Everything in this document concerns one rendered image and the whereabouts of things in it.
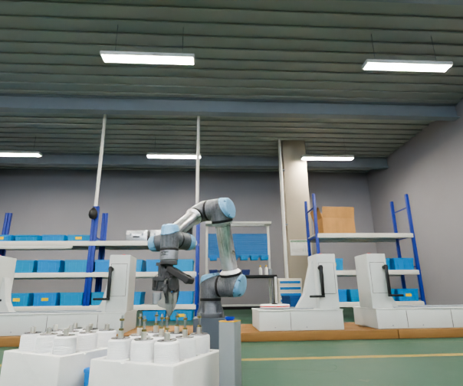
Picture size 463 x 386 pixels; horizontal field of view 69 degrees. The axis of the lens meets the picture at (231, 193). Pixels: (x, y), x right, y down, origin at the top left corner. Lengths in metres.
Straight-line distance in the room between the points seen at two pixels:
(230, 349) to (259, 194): 8.91
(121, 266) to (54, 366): 1.95
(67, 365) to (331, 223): 5.50
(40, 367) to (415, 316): 3.22
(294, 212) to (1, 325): 5.95
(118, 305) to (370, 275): 2.50
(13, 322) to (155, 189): 7.11
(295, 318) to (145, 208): 7.38
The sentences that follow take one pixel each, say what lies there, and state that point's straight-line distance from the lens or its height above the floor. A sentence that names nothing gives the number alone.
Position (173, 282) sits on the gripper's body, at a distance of 1.43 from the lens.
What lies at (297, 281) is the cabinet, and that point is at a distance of 6.92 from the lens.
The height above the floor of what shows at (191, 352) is 0.20.
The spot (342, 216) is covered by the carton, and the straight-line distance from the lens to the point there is 6.69.
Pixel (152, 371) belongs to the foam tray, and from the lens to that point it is 1.41.
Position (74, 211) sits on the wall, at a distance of 10.73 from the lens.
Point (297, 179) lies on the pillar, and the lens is 8.19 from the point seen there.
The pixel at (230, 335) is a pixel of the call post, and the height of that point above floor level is 0.26.
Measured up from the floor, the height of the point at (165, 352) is 0.22.
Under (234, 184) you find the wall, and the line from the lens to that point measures 10.25.
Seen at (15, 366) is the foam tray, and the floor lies 0.12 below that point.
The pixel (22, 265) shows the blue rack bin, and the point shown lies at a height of 0.91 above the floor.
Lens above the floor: 0.42
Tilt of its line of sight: 16 degrees up
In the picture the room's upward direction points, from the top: 1 degrees counter-clockwise
